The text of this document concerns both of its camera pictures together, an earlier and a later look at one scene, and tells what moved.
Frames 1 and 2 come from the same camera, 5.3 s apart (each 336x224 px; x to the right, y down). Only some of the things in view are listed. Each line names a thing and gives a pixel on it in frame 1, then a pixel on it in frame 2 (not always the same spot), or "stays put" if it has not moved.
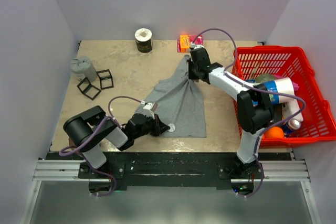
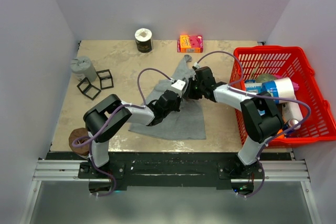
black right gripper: [191, 75] to [190, 95]
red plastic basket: [318, 124] stays put
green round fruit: [265, 77] stays put
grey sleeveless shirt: [179, 104] stays put
